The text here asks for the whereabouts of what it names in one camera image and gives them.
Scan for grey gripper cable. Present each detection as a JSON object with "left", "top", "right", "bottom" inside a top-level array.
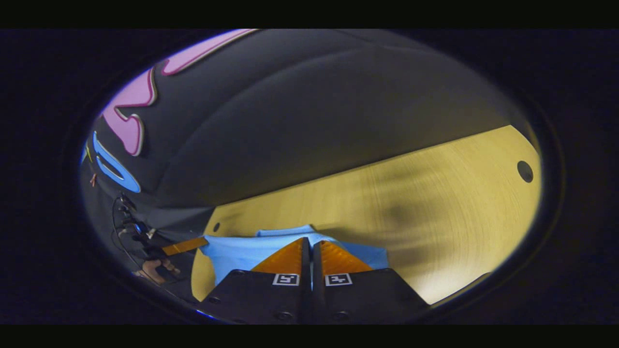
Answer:
[{"left": 112, "top": 196, "right": 146, "bottom": 271}]

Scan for light blue polo T-shirt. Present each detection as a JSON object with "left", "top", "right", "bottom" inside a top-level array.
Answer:
[{"left": 199, "top": 224, "right": 389, "bottom": 286}]

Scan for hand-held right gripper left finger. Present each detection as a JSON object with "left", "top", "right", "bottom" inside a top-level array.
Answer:
[{"left": 198, "top": 237, "right": 312, "bottom": 324}]

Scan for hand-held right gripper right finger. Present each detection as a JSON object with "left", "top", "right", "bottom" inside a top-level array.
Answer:
[{"left": 312, "top": 240, "right": 430, "bottom": 323}]

